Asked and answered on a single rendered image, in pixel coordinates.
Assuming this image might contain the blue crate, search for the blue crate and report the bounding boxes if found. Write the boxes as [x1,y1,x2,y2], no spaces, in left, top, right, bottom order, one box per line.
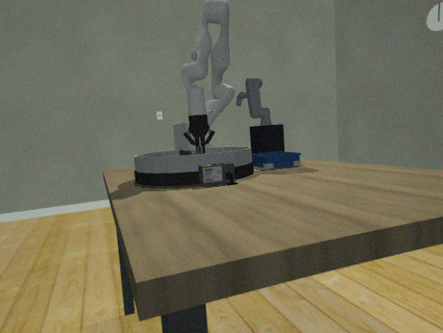
[252,151,301,169]

